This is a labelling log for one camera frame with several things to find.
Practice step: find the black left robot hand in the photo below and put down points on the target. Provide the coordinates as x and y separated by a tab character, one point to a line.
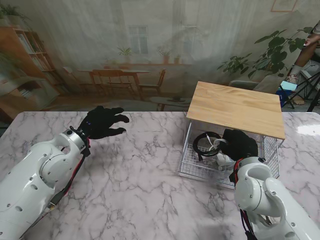
100	123

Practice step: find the blue storage box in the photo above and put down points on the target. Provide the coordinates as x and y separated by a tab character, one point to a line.
282	97

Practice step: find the black tripod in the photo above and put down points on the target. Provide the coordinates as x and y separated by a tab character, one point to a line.
315	100

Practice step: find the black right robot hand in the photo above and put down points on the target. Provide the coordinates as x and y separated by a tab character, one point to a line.
240	145

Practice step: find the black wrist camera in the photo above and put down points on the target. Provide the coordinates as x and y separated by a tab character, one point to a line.
85	151
233	177

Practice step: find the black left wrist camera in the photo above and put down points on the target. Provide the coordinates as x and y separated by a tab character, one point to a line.
85	151

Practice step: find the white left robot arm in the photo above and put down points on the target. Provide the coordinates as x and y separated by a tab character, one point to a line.
35	180

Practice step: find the printed backdrop curtain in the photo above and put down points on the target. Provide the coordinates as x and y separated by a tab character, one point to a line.
100	37

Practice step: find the person in background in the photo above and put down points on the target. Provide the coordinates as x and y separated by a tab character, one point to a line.
303	60

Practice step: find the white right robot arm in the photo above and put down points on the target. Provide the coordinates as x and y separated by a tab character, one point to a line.
265	200

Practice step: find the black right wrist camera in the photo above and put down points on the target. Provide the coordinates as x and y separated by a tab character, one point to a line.
233	177

